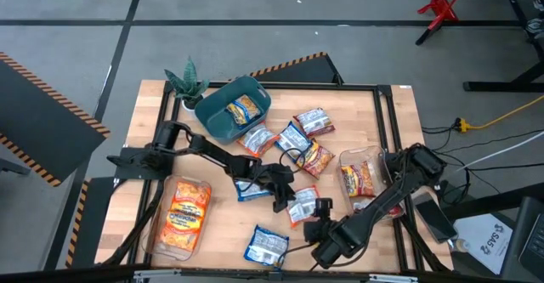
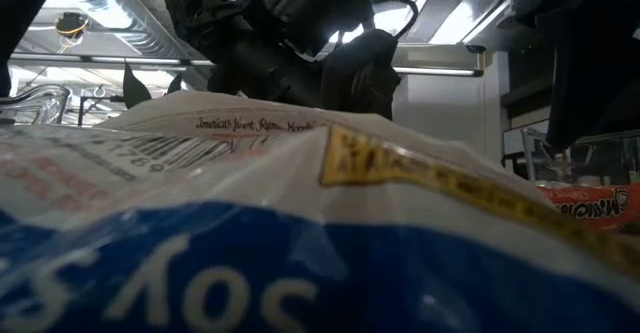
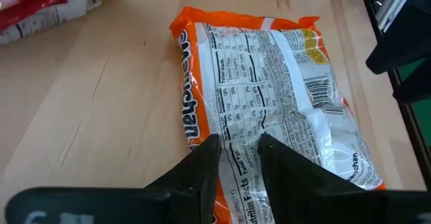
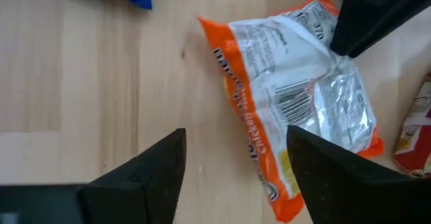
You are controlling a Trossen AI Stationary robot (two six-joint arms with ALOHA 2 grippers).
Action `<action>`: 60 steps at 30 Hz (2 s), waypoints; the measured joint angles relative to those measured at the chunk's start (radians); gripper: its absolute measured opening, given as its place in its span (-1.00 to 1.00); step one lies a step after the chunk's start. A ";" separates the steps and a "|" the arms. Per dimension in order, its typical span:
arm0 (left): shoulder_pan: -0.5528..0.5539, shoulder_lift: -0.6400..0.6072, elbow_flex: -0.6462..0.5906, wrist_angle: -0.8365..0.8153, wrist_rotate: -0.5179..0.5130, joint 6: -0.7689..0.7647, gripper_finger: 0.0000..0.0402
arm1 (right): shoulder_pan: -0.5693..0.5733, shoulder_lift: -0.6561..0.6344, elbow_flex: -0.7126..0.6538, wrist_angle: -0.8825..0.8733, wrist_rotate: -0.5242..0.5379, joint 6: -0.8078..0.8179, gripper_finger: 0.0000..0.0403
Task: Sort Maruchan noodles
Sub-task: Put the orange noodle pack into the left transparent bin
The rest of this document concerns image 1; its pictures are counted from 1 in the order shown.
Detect black hazard-striped floor mat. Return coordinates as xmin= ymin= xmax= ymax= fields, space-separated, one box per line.
xmin=65 ymin=176 xmax=116 ymax=269
xmin=0 ymin=51 xmax=111 ymax=188
xmin=229 ymin=51 xmax=344 ymax=85

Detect black desk leg frame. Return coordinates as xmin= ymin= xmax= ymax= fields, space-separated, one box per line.
xmin=462 ymin=0 xmax=544 ymax=93

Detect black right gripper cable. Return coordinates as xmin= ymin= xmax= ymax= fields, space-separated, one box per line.
xmin=275 ymin=242 xmax=325 ymax=272

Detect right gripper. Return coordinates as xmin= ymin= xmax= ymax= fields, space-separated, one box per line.
xmin=303 ymin=196 xmax=342 ymax=270

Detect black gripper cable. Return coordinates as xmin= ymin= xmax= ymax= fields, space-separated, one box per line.
xmin=278 ymin=146 xmax=307 ymax=178
xmin=275 ymin=242 xmax=325 ymax=272

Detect yellow extension cord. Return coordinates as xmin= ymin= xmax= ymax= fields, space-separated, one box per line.
xmin=456 ymin=95 xmax=544 ymax=133

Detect potted snake plant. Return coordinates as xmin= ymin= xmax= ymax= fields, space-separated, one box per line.
xmin=164 ymin=56 xmax=210 ymax=112

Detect teal plastic bin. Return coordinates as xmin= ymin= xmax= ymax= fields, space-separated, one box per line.
xmin=194 ymin=75 xmax=273 ymax=144

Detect orange ramen noodle pack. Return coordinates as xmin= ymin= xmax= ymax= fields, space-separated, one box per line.
xmin=172 ymin=180 xmax=213 ymax=216
xmin=286 ymin=184 xmax=321 ymax=229
xmin=236 ymin=121 xmax=281 ymax=159
xmin=159 ymin=210 xmax=205 ymax=253

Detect person's shoe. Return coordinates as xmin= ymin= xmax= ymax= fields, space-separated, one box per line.
xmin=525 ymin=17 xmax=544 ymax=41

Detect red metal stand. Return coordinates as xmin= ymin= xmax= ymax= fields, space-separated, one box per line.
xmin=415 ymin=0 xmax=475 ymax=46

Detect clear plastic bin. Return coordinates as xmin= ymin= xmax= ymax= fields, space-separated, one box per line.
xmin=142 ymin=174 xmax=213 ymax=262
xmin=337 ymin=145 xmax=405 ymax=221

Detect black smartphone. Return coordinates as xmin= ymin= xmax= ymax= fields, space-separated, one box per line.
xmin=412 ymin=191 xmax=459 ymax=244

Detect red ramen noodle pack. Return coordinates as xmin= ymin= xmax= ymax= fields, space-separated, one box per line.
xmin=339 ymin=160 xmax=377 ymax=198
xmin=292 ymin=107 xmax=336 ymax=139
xmin=351 ymin=196 xmax=403 ymax=220
xmin=296 ymin=139 xmax=336 ymax=180

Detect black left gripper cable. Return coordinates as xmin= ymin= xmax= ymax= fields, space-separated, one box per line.
xmin=278 ymin=146 xmax=307 ymax=178

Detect silver metal bar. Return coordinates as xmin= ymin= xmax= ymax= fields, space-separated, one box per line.
xmin=133 ymin=268 xmax=420 ymax=283

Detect blue ramen noodle pack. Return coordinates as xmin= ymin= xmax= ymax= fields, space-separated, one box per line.
xmin=274 ymin=121 xmax=314 ymax=161
xmin=235 ymin=179 xmax=273 ymax=202
xmin=243 ymin=224 xmax=291 ymax=268
xmin=225 ymin=94 xmax=262 ymax=127

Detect white floor cable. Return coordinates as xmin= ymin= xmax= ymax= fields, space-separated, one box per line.
xmin=473 ymin=130 xmax=544 ymax=164

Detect black laptop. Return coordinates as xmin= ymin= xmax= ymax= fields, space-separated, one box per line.
xmin=500 ymin=195 xmax=544 ymax=282

